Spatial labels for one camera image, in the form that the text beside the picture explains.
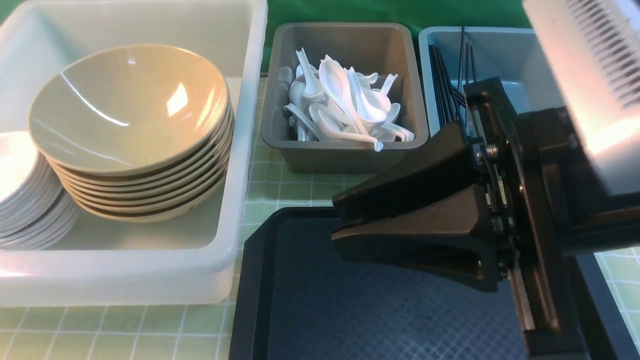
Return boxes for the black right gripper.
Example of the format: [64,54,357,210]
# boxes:
[331,77,639,360]

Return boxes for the white ceramic soup spoon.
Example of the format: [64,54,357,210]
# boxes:
[318,55,370,136]

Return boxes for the black chopsticks in bin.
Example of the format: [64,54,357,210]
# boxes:
[428,24,477,136]

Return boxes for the pile of white spoons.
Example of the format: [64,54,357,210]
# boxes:
[278,48,415,152]

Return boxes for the grey plastic spoon bin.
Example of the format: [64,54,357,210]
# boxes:
[260,22,430,174]

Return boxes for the black plastic serving tray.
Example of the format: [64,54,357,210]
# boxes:
[228,205,640,360]

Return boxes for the blue-grey plastic chopstick bin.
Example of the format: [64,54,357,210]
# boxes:
[417,26,566,138]

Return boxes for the green cloth backdrop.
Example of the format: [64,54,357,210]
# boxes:
[261,0,531,73]

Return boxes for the large white plastic tub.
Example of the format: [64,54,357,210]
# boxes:
[1,0,268,308]

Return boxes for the stack of tan bowls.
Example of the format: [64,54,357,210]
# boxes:
[49,111,235,223]

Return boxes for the stack of white dishes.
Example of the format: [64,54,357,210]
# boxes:
[0,131,80,251]

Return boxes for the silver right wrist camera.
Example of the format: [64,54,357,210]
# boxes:
[522,0,640,195]

